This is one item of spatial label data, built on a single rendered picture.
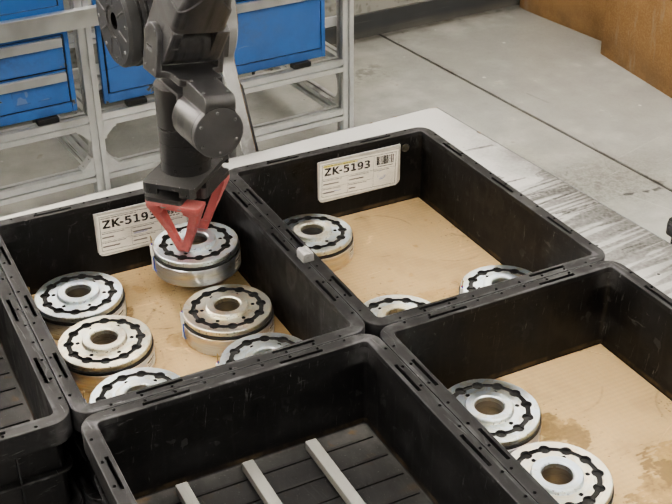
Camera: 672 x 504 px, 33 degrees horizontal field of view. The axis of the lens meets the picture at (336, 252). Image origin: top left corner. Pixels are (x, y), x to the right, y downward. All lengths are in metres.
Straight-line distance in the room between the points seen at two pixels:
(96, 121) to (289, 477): 2.25
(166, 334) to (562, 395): 0.45
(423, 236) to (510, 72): 2.86
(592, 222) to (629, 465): 0.74
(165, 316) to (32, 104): 1.91
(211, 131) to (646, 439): 0.54
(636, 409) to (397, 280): 0.35
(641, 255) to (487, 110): 2.28
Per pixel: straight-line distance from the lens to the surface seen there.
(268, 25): 3.39
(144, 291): 1.38
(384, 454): 1.12
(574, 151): 3.70
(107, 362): 1.21
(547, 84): 4.21
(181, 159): 1.26
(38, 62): 3.15
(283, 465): 1.10
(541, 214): 1.33
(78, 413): 1.04
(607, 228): 1.80
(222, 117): 1.18
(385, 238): 1.46
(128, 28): 2.07
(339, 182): 1.49
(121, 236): 1.40
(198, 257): 1.32
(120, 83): 3.24
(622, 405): 1.21
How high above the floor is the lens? 1.56
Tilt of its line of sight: 31 degrees down
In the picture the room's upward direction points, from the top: 1 degrees counter-clockwise
